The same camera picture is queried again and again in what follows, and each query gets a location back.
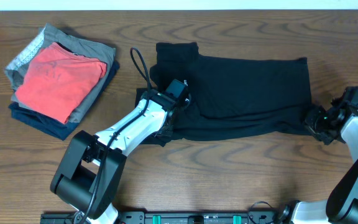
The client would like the navy folded garment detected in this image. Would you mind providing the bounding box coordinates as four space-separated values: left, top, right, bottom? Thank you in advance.
9 60 120 141

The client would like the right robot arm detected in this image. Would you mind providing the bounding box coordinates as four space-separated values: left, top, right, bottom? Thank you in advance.
285 106 358 223

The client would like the grey folded garment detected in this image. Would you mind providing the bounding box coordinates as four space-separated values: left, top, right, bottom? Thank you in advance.
4 24 116 123

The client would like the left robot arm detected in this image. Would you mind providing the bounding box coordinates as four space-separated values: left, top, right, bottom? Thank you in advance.
50 90 188 223

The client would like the black polo shirt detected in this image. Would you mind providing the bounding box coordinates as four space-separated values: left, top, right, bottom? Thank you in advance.
143 42 313 146

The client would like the red folded shirt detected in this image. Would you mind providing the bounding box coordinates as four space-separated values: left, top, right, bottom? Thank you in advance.
15 42 107 124

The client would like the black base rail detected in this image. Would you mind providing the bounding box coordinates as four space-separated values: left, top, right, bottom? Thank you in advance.
40 210 291 224

